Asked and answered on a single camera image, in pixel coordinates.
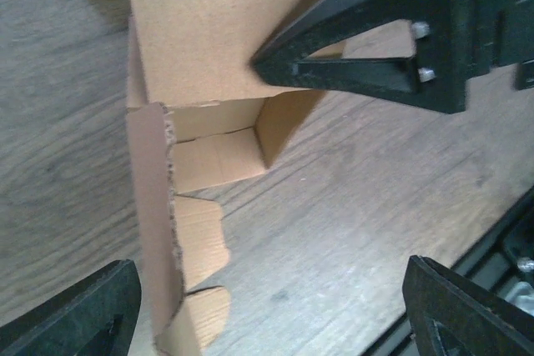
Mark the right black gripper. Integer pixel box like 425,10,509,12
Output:
252,0,533,114

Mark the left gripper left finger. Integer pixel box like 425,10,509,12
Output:
1,259,142,355

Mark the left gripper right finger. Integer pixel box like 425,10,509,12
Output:
402,256,533,355

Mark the cardboard box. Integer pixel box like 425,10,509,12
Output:
127,0,421,355

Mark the black aluminium frame rail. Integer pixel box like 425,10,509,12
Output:
364,191,533,355

